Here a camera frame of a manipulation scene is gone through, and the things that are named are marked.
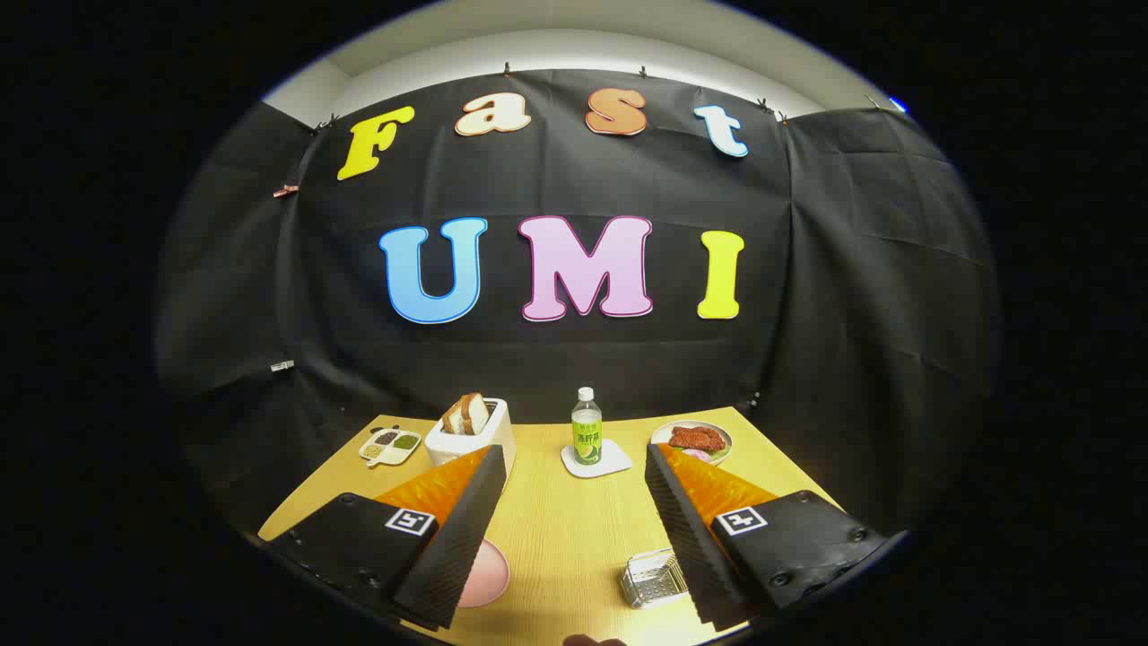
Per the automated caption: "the white square coaster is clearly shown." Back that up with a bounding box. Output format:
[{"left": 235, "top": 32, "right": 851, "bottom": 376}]
[{"left": 561, "top": 438, "right": 633, "bottom": 479}]

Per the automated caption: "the green label drink bottle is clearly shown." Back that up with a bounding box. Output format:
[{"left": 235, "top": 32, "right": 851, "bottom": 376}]
[{"left": 571, "top": 387, "right": 604, "bottom": 467}]

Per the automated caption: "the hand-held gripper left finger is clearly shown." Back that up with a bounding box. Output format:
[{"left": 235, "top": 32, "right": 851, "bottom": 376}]
[{"left": 266, "top": 443, "right": 509, "bottom": 632}]

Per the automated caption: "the white toaster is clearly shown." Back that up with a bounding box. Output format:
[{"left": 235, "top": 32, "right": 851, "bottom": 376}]
[{"left": 424, "top": 397, "right": 517, "bottom": 490}]

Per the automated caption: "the pink round plate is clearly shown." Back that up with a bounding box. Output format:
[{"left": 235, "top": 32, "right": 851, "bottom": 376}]
[{"left": 456, "top": 538, "right": 511, "bottom": 609}]

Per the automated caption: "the brown meat piece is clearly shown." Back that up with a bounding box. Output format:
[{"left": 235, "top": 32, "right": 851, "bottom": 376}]
[{"left": 668, "top": 425, "right": 726, "bottom": 452}]

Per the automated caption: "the metal wire basket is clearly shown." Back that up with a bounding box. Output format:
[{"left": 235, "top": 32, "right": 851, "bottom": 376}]
[{"left": 620, "top": 548, "right": 690, "bottom": 610}]

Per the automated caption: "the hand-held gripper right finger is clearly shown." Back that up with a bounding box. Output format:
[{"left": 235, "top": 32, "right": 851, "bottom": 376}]
[{"left": 644, "top": 441, "right": 889, "bottom": 632}]

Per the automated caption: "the white oval food plate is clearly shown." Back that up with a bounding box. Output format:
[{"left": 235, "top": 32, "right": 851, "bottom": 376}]
[{"left": 650, "top": 420, "right": 734, "bottom": 466}]

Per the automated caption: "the white divided condiment dish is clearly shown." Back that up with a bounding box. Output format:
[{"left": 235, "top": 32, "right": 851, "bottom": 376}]
[{"left": 359, "top": 428, "right": 422, "bottom": 467}]

